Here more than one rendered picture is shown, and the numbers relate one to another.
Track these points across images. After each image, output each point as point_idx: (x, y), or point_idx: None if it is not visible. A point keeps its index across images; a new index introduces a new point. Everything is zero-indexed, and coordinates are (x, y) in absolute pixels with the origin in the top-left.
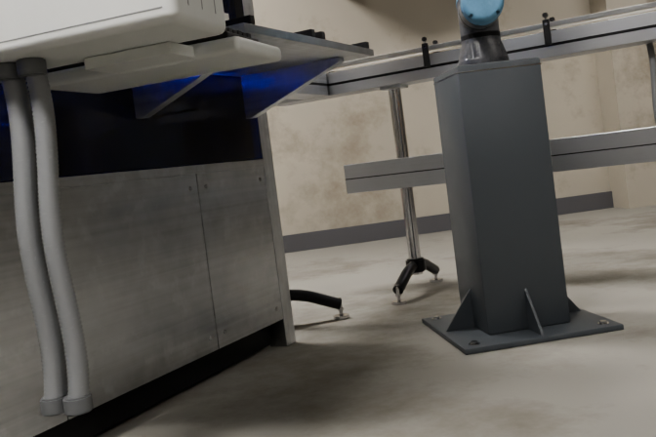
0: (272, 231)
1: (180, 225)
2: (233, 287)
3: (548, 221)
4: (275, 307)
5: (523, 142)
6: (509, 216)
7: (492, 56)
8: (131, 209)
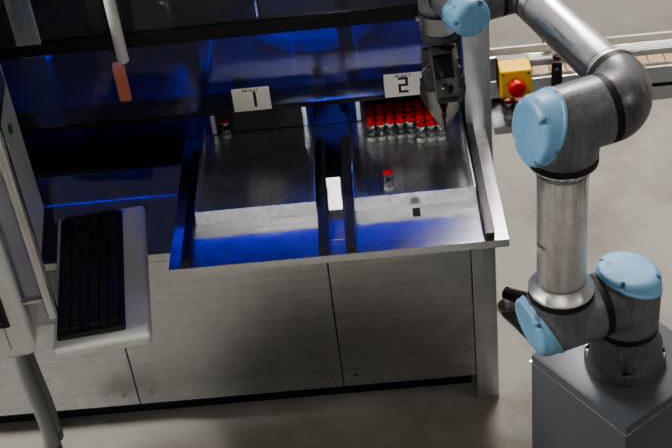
0: (473, 296)
1: (291, 290)
2: (379, 342)
3: None
4: (460, 364)
5: None
6: None
7: (597, 369)
8: (218, 277)
